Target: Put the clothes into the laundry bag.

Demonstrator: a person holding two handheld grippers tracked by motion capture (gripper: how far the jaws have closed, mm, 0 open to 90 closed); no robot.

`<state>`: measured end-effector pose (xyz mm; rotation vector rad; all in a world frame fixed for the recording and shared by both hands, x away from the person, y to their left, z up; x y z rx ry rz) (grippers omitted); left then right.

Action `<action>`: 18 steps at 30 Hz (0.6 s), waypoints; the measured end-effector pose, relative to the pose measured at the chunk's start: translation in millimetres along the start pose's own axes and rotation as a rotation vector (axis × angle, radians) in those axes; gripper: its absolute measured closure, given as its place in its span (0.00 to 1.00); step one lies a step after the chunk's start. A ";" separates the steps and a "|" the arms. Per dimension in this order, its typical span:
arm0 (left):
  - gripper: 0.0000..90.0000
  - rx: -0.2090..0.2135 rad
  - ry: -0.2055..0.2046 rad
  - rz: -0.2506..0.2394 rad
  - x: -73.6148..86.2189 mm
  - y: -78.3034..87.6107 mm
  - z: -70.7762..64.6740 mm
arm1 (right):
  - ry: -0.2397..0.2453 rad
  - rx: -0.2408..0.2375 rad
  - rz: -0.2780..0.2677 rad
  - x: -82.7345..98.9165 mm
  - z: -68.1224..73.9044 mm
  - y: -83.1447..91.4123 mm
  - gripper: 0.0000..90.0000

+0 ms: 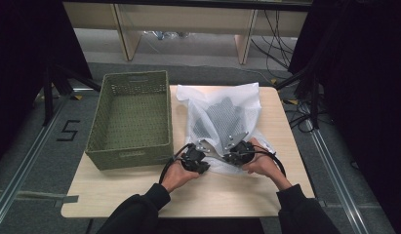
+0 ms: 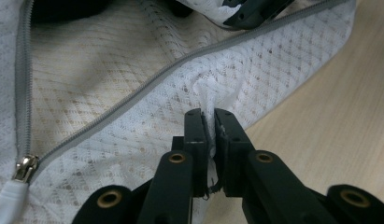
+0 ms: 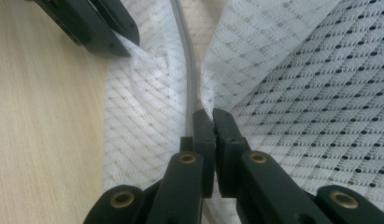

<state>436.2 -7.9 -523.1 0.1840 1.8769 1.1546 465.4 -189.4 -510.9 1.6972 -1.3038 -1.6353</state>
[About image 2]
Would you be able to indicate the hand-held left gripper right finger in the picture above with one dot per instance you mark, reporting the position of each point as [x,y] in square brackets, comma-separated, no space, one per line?
[233,146]

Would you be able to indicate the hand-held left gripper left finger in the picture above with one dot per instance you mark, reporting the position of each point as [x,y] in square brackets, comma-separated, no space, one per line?
[196,146]

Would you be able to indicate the white mesh laundry bag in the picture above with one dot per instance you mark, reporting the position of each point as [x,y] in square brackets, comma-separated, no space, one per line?
[118,81]

